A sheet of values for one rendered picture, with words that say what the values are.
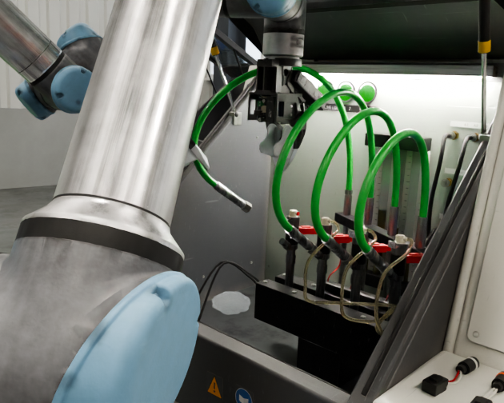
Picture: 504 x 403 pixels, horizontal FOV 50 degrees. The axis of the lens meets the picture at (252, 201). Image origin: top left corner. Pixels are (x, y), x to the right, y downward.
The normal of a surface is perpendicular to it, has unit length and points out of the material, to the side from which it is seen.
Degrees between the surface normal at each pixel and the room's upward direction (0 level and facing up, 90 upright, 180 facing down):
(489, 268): 76
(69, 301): 52
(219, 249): 90
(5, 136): 90
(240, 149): 90
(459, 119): 90
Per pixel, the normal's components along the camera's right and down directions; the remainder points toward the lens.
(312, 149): -0.69, 0.12
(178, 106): 0.80, -0.08
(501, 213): -0.65, -0.12
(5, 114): 0.63, 0.18
